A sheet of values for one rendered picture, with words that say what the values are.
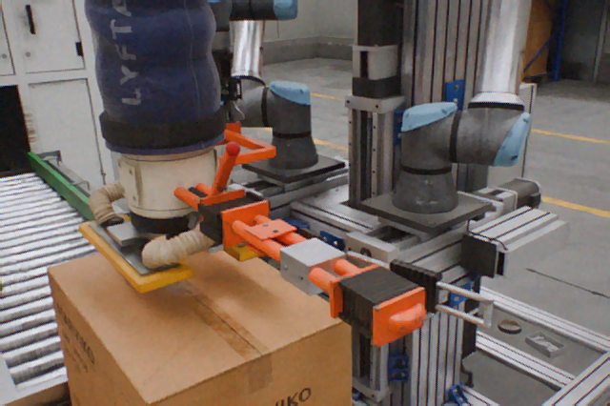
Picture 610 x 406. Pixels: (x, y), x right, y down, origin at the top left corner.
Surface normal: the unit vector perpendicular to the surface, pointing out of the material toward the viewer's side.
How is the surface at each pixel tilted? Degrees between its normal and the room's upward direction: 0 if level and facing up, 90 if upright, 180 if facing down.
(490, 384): 0
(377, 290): 0
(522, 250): 90
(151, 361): 0
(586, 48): 90
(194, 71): 75
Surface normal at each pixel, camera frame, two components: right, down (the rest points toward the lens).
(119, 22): -0.06, 0.07
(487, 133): -0.39, 0.04
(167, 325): -0.03, -0.93
